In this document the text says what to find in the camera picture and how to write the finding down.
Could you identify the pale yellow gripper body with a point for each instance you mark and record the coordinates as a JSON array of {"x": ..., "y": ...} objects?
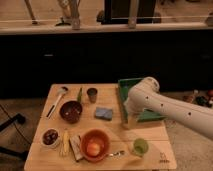
[{"x": 131, "y": 121}]

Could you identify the white bowl with dark fruit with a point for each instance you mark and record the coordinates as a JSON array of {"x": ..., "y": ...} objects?
[{"x": 50, "y": 138}]

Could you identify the black chair base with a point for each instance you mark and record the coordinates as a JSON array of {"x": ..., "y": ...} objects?
[{"x": 10, "y": 131}]

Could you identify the green vegetable piece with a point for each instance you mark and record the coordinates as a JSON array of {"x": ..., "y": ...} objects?
[{"x": 79, "y": 96}]

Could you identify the orange fruit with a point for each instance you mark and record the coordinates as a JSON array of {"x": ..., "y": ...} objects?
[{"x": 93, "y": 149}]

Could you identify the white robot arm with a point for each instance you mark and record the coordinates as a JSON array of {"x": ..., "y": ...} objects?
[{"x": 145, "y": 95}]

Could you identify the small wooden block board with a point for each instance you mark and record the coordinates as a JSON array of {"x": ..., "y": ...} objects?
[{"x": 75, "y": 146}]

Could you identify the blue sponge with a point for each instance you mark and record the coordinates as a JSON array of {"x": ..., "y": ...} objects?
[{"x": 103, "y": 113}]

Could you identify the dark red bowl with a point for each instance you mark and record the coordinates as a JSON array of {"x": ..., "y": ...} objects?
[{"x": 71, "y": 111}]

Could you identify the green plastic cup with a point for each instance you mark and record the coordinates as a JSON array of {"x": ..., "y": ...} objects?
[{"x": 140, "y": 147}]

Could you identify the green plastic tray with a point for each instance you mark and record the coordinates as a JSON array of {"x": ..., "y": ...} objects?
[{"x": 124, "y": 85}]

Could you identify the silver spoon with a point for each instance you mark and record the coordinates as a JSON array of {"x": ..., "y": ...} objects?
[{"x": 118, "y": 153}]

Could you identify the dark metal cup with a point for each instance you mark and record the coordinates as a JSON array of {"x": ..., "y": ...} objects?
[{"x": 92, "y": 94}]

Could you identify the orange bowl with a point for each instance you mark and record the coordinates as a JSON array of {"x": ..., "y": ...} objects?
[{"x": 95, "y": 136}]

